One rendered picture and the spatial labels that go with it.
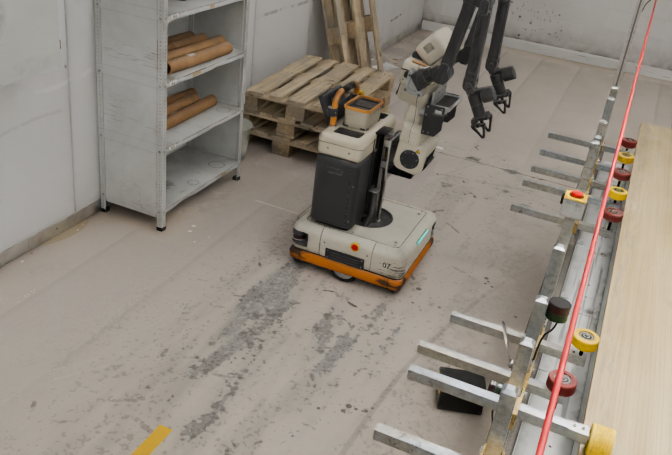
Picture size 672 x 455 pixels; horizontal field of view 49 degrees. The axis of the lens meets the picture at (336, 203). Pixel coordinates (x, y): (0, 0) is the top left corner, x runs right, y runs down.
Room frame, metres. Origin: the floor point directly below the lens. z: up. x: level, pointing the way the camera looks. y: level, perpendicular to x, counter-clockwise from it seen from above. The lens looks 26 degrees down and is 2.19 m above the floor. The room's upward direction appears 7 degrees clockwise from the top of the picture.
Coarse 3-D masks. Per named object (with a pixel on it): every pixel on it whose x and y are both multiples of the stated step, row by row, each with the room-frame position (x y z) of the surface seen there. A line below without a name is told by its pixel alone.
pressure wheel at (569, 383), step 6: (552, 372) 1.68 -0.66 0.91; (564, 372) 1.69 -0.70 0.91; (552, 378) 1.66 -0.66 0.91; (564, 378) 1.66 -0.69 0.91; (570, 378) 1.67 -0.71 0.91; (546, 384) 1.66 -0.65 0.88; (552, 384) 1.64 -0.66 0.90; (564, 384) 1.64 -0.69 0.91; (570, 384) 1.64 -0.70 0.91; (576, 384) 1.64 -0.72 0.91; (564, 390) 1.62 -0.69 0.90; (570, 390) 1.63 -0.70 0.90; (564, 396) 1.62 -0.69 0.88
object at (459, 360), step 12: (420, 348) 1.79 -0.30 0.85; (432, 348) 1.79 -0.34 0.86; (444, 348) 1.79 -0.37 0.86; (444, 360) 1.76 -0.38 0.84; (456, 360) 1.75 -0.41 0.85; (468, 360) 1.75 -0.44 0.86; (480, 360) 1.76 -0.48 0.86; (480, 372) 1.73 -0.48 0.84; (492, 372) 1.72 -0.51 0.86; (504, 372) 1.72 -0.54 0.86; (528, 384) 1.68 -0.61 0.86; (540, 384) 1.68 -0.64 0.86; (540, 396) 1.66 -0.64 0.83
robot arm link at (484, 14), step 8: (488, 0) 3.31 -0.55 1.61; (480, 8) 3.31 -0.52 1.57; (488, 8) 3.30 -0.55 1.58; (480, 16) 3.33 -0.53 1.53; (488, 16) 3.32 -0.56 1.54; (480, 24) 3.33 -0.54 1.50; (488, 24) 3.34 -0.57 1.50; (480, 32) 3.33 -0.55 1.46; (480, 40) 3.33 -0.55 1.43; (472, 48) 3.34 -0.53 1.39; (480, 48) 3.33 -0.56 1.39; (472, 56) 3.34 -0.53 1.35; (480, 56) 3.33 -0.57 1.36; (472, 64) 3.34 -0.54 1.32; (480, 64) 3.35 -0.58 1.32; (472, 72) 3.33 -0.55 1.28; (464, 80) 3.34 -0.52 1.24; (472, 80) 3.32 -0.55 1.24; (464, 88) 3.33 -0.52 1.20
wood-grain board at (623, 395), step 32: (640, 128) 4.00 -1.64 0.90; (640, 160) 3.49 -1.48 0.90; (640, 192) 3.08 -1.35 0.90; (640, 224) 2.74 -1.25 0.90; (640, 256) 2.46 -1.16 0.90; (640, 288) 2.22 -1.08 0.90; (608, 320) 1.99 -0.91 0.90; (640, 320) 2.02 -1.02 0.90; (608, 352) 1.82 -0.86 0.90; (640, 352) 1.84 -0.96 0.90; (608, 384) 1.67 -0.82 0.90; (640, 384) 1.69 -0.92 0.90; (608, 416) 1.53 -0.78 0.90; (640, 416) 1.55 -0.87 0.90; (640, 448) 1.43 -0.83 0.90
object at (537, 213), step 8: (512, 208) 2.95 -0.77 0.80; (520, 208) 2.94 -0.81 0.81; (528, 208) 2.93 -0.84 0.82; (536, 216) 2.91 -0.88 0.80; (544, 216) 2.90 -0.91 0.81; (552, 216) 2.89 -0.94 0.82; (560, 216) 2.89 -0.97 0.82; (560, 224) 2.88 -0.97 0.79; (584, 224) 2.84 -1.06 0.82; (592, 224) 2.85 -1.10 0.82; (592, 232) 2.83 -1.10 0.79; (600, 232) 2.82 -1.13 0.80; (608, 232) 2.81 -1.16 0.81
